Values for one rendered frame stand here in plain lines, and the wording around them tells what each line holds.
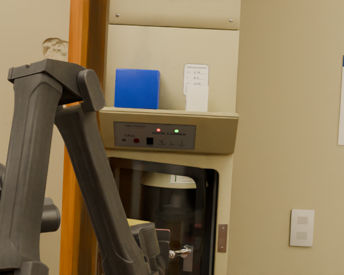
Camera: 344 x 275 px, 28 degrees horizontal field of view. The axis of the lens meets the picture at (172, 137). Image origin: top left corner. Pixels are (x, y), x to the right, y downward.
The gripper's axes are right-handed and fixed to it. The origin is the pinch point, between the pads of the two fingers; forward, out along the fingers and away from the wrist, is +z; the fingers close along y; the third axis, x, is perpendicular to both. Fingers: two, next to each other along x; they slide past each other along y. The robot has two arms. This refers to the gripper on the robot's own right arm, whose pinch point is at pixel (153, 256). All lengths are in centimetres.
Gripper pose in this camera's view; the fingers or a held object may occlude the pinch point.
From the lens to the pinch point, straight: 149.4
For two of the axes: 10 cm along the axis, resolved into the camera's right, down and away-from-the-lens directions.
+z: 0.1, -0.5, 10.0
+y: 0.5, -10.0, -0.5
